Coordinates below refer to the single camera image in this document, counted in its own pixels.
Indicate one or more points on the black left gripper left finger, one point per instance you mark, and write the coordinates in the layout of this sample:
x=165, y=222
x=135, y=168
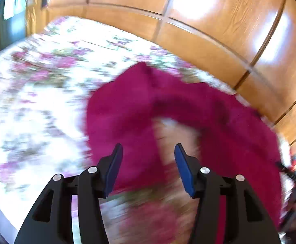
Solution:
x=50, y=219

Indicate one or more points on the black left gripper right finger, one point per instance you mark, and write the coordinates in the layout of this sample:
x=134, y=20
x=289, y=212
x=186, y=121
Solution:
x=229, y=211

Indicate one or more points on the magenta knit garment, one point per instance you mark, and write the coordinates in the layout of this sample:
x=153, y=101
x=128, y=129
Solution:
x=233, y=138

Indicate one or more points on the floral bedspread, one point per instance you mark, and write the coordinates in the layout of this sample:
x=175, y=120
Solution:
x=45, y=83

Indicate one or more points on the wooden wardrobe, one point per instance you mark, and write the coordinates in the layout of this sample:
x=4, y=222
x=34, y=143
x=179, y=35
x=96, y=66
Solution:
x=249, y=44

